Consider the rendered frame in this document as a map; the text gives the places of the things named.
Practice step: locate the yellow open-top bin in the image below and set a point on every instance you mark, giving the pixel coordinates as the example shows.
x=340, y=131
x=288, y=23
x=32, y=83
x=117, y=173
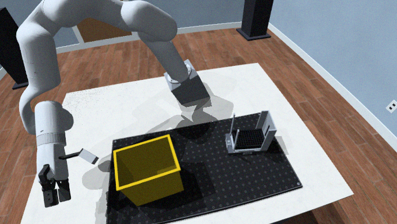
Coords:
x=146, y=171

